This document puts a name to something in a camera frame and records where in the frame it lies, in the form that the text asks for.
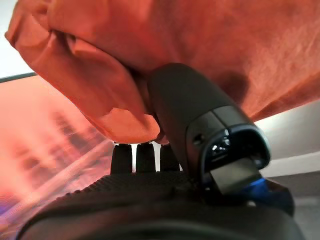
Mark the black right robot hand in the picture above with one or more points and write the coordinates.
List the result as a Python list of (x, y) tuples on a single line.
[(190, 105)]

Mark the red garment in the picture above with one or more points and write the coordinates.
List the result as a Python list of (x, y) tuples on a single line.
[(175, 30)]

